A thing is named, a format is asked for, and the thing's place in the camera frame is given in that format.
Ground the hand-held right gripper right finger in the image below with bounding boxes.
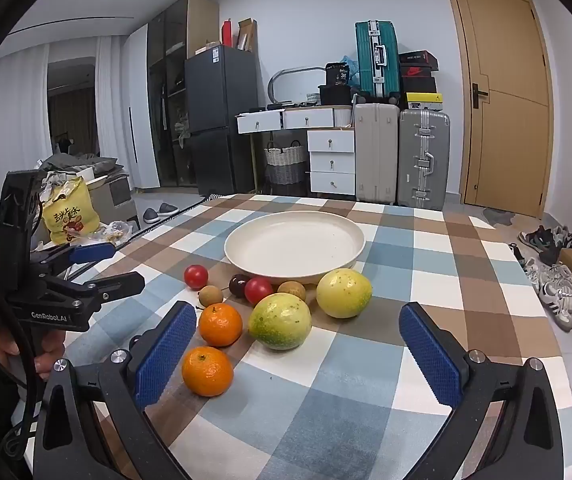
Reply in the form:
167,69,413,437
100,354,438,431
399,302,565,480

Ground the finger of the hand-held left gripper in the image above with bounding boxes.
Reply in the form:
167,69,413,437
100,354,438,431
47,272,146,312
31,241,117,277

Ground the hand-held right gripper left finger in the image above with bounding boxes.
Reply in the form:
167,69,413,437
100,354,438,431
32,301,198,480

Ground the orange tangerine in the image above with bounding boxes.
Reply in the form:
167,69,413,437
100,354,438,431
198,303,243,348
181,347,234,397

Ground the brown longan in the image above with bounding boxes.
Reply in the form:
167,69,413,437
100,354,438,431
277,280,307,303
198,285,224,308

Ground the red cherry tomato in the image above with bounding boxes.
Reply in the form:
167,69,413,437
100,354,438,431
184,264,209,290
244,277,274,306

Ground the green yellow passion fruit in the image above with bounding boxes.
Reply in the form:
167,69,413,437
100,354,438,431
248,292,313,351

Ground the cream round plate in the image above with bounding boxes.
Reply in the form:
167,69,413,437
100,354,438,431
224,211,366,281

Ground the person's left hand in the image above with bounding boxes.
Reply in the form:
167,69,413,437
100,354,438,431
0,326,67,382

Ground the clear snack bag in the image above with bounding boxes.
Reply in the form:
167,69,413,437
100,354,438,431
100,219,133,246

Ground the yellow plastic bag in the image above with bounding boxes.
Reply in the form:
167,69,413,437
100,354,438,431
40,175,102,245

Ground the grey clothes pile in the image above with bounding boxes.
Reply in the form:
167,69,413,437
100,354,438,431
38,152,120,177

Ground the white curtain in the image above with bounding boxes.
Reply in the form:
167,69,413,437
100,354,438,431
0,50,51,226

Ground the white striped sneaker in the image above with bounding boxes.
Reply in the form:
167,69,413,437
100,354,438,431
538,280,572,332

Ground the grey door mat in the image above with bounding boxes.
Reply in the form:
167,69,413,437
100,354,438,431
482,207,517,226

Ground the black teal sneaker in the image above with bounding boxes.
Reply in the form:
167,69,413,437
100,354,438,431
518,227,555,254

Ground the dark glass wardrobe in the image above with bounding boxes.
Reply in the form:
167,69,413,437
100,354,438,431
146,0,220,194

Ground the dark grey refrigerator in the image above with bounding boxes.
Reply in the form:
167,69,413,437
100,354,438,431
184,44,260,197

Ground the silver suitcase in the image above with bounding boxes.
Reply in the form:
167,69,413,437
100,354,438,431
397,108,451,211

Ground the beige suitcase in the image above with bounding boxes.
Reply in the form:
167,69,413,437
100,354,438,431
353,102,400,205

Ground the woven laundry basket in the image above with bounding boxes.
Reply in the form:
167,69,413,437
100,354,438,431
264,140,307,185

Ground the white drawer unit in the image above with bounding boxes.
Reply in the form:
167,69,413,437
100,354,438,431
307,128,356,196

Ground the wooden door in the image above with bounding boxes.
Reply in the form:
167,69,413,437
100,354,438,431
443,0,553,219

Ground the white drawer desk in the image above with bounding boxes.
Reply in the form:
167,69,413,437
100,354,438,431
235,104,357,196

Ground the yellow shoebox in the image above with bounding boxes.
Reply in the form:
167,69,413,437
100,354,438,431
404,92,442,111

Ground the open cardboard box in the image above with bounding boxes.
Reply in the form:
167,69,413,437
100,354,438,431
237,18,258,53

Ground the plain black shoebox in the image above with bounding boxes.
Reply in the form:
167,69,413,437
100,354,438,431
402,77,438,95

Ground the black storage box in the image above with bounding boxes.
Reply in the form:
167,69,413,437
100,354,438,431
318,84,355,106

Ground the red and black shoebox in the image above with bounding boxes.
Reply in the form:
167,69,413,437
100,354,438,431
400,65,437,80

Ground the black printed bag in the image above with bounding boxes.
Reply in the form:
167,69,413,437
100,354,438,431
324,62,352,87

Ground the teal suitcase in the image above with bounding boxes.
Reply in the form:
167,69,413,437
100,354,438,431
355,20,401,100

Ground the blue plastic bag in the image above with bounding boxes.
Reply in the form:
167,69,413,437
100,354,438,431
338,53,360,79

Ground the black cable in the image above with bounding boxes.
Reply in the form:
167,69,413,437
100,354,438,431
0,260,42,461

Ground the silver arched frame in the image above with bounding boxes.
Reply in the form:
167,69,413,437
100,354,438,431
268,66,332,106

